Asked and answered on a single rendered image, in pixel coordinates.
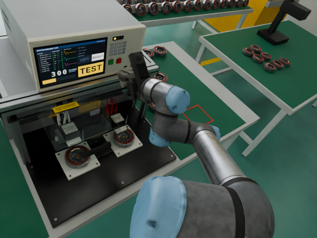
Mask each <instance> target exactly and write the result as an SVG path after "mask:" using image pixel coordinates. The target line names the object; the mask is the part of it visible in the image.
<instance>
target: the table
mask: <svg viewBox="0 0 317 238"><path fill-rule="evenodd" d="M191 1H194V2H193V8H192V3H191ZM191 1H190V0H181V2H184V8H183V9H181V7H182V6H181V3H180V2H179V0H170V2H173V4H172V10H171V5H170V3H169V0H159V2H160V3H162V5H161V11H159V7H158V4H157V0H147V3H148V4H149V6H148V10H149V12H146V7H145V3H146V1H145V0H135V4H136V7H135V13H133V11H132V10H133V9H132V7H131V5H132V0H126V1H125V0H121V5H122V6H123V7H124V8H126V10H127V11H128V12H129V13H130V14H131V15H132V16H134V17H135V18H136V19H137V20H138V21H139V22H140V23H141V24H142V25H145V26H146V27H153V26H163V25H170V24H178V23H185V22H192V21H194V23H193V25H192V29H193V30H194V29H196V26H197V23H198V22H199V23H200V24H201V25H203V26H204V27H205V28H207V29H208V30H209V31H210V32H212V33H213V34H215V33H217V32H216V31H215V30H214V29H212V28H211V27H210V26H208V25H207V24H205V23H204V22H203V21H201V19H208V18H216V17H226V16H233V15H240V14H242V16H241V18H240V20H239V22H238V24H237V26H236V28H235V29H240V28H241V26H242V25H243V23H244V20H245V18H246V16H247V15H248V13H252V12H253V11H254V9H253V8H251V7H250V6H248V3H249V0H243V1H242V0H236V1H235V0H228V2H227V0H221V1H220V5H219V0H212V4H210V0H204V2H203V7H201V0H191ZM126 2H127V3H126ZM227 3H228V5H227ZM210 5H212V6H210ZM140 9H141V10H140ZM140 12H141V13H140Z"/></svg>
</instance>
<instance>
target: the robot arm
mask: <svg viewBox="0 0 317 238"><path fill-rule="evenodd" d="M128 57H129V60H130V62H131V66H132V69H133V70H120V71H118V72H117V76H118V77H119V81H120V85H121V87H122V88H123V87H124V84H127V91H125V93H126V97H128V98H130V99H132V100H137V99H138V100H140V101H142V102H144V103H146V104H149V103H151V102H153V103H155V104H156V108H155V112H154V116H153V120H152V125H151V127H150V135H149V141H150V142H151V143H152V144H153V145H155V146H158V147H169V146H170V145H171V143H172V141H173V142H179V143H184V144H189V145H193V148H194V150H195V152H196V154H197V156H198V158H199V160H200V162H201V165H202V167H203V169H204V171H205V173H206V175H207V178H208V180H209V182H210V184H207V183H201V182H196V181H190V180H184V179H179V178H177V177H173V176H168V177H162V176H153V177H150V178H148V179H147V180H146V181H145V182H144V184H143V185H142V187H141V189H140V191H139V194H138V196H137V198H136V204H135V205H134V209H133V214H132V219H131V225H130V238H273V236H274V232H275V216H274V211H273V208H272V205H271V203H270V201H269V198H268V197H267V195H266V194H265V192H264V191H263V189H262V188H261V187H260V186H259V184H258V183H257V182H256V181H255V180H253V179H251V178H249V177H246V176H245V175H244V173H243V172H242V170H241V169H240V168H239V166H238V165H237V164H236V162H235V161H234V160H233V158H232V157H231V156H230V154H229V153H228V152H227V150H226V149H225V148H224V147H223V145H222V144H221V143H220V130H219V128H217V127H215V126H212V125H210V124H202V123H198V122H193V121H188V120H183V119H178V115H179V114H182V113H184V112H185V111H186V110H187V107H188V106H189V104H190V95H189V94H188V92H187V91H186V90H184V89H182V88H180V87H178V86H176V85H171V84H168V83H165V82H163V81H160V80H157V79H153V78H150V75H149V72H148V69H147V66H146V62H145V59H144V56H143V53H142V51H138V52H132V53H130V54H129V55H128ZM129 96H131V97H129Z"/></svg>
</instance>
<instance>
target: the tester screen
mask: <svg viewBox="0 0 317 238"><path fill-rule="evenodd" d="M105 43H106V39H104V40H98V41H92V42H83V43H76V44H70V45H63V46H57V47H50V48H44V49H37V50H35V52H36V57H37V63H38V69H39V74H40V80H41V85H42V87H43V86H48V85H52V84H57V83H61V82H65V81H69V80H73V79H78V78H82V77H87V76H91V75H95V74H99V73H103V72H99V73H95V74H91V75H86V76H81V77H78V67H80V66H85V65H89V64H94V63H99V62H103V61H104V59H101V60H96V61H91V62H86V63H81V64H78V57H82V56H87V55H93V54H98V53H103V52H104V56H105ZM63 69H67V74H66V75H61V76H56V77H51V75H50V73H51V72H54V71H59V70H63ZM72 74H75V77H73V78H69V79H65V80H61V81H57V82H52V83H48V84H44V85H43V83H42V82H43V81H45V80H50V79H54V78H58V77H64V76H68V75H72Z"/></svg>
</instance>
